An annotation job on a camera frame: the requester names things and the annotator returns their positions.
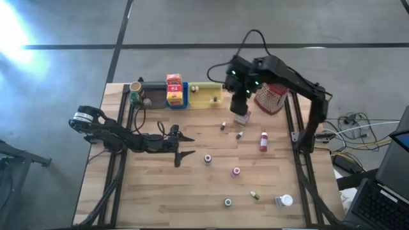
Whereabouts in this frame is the small metal tin box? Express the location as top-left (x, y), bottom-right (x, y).
top-left (234, 110), bottom-right (252, 128)

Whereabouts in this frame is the green spice jar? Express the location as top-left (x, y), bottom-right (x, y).
top-left (129, 92), bottom-right (144, 107)

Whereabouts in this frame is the black power brick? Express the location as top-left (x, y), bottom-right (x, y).
top-left (332, 155), bottom-right (364, 175)

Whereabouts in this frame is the red food colour bottle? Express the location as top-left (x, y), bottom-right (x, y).
top-left (259, 128), bottom-right (268, 153)

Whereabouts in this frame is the blue plastic basket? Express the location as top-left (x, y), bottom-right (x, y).
top-left (164, 81), bottom-right (190, 110)

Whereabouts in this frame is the yellow Corn Pops cereal box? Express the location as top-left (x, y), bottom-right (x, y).
top-left (166, 91), bottom-right (184, 106)

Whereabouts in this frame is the laptop with blue screen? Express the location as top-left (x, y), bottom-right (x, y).
top-left (388, 129), bottom-right (409, 153)

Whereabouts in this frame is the black side stand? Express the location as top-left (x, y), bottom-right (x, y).
top-left (0, 139), bottom-right (52, 230)

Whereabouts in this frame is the red metal cheese grater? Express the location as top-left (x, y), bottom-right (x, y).
top-left (254, 82), bottom-right (290, 116)

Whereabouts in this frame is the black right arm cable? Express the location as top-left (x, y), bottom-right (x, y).
top-left (206, 29), bottom-right (273, 84)

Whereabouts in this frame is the black aluminium table frame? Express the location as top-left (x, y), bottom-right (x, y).
top-left (72, 76), bottom-right (344, 229)

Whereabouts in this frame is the dark grey plastic bin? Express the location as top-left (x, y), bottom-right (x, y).
top-left (128, 81), bottom-right (168, 111)

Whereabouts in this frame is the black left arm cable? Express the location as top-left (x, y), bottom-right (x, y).
top-left (133, 107), bottom-right (167, 139)

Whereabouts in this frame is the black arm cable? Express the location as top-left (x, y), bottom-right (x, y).
top-left (133, 107), bottom-right (167, 139)
top-left (206, 29), bottom-right (273, 84)

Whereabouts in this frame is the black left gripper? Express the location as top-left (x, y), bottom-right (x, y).
top-left (158, 124), bottom-right (197, 168)

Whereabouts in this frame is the black laptop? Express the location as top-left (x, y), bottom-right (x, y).
top-left (344, 107), bottom-right (409, 230)

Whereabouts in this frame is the white floor cable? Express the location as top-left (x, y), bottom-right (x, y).
top-left (332, 120), bottom-right (400, 135)

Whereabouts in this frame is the yellow plastic bin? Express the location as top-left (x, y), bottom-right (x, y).
top-left (187, 82), bottom-right (224, 109)

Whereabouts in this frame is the white-lid clear jar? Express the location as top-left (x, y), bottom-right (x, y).
top-left (274, 194), bottom-right (294, 208)

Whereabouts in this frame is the black floor cable bundle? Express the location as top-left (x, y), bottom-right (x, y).
top-left (324, 111), bottom-right (389, 151)

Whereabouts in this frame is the yellow floor cable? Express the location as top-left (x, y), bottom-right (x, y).
top-left (332, 137), bottom-right (392, 155)

